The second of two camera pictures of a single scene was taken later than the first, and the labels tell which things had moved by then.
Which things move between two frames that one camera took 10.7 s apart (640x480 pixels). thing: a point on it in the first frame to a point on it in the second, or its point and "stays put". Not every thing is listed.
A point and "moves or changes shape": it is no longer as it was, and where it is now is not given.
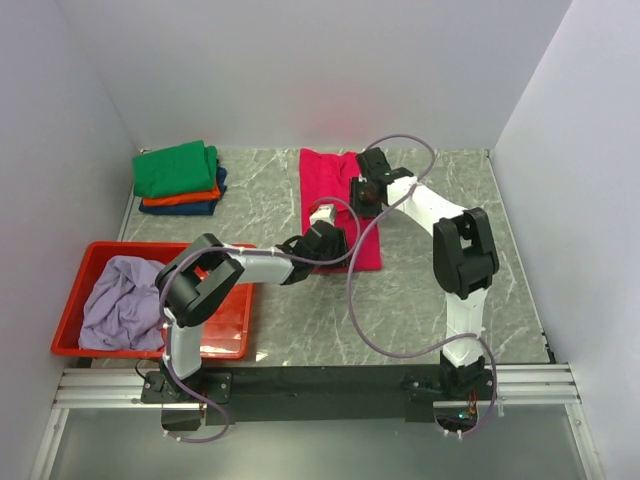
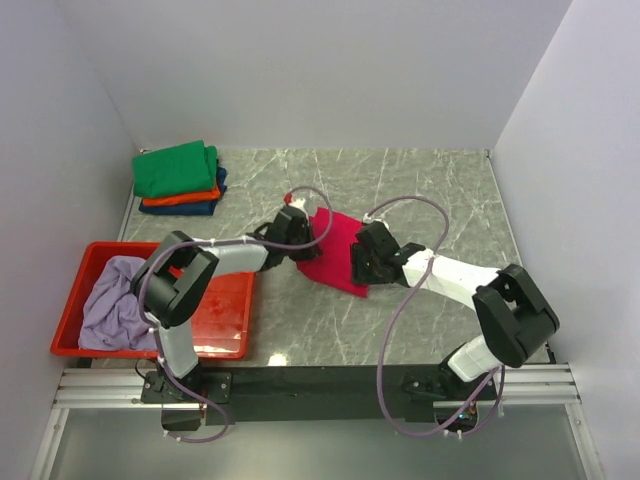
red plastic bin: (225, 325) stays put
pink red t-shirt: (326, 178) moves or changes shape
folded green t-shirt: (188, 167) stays put
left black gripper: (340, 245) to (305, 253)
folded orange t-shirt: (213, 194) stays put
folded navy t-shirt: (190, 209) stays put
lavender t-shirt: (121, 310) stays put
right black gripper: (355, 185) to (358, 273)
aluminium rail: (92, 388) stays put
